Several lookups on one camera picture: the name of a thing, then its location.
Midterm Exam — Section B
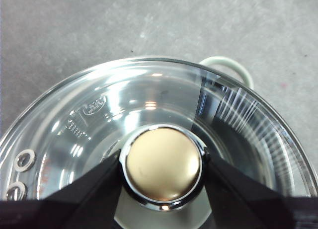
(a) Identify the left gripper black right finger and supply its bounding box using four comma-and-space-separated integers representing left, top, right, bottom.
204, 156, 318, 229

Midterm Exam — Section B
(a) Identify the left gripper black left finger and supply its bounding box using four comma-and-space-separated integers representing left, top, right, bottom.
0, 153, 121, 229

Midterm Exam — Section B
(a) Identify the glass lid with round knob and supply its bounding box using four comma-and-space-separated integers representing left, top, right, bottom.
0, 57, 318, 229

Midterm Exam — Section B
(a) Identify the pale green electric pot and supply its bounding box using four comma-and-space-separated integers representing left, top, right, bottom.
0, 55, 318, 202

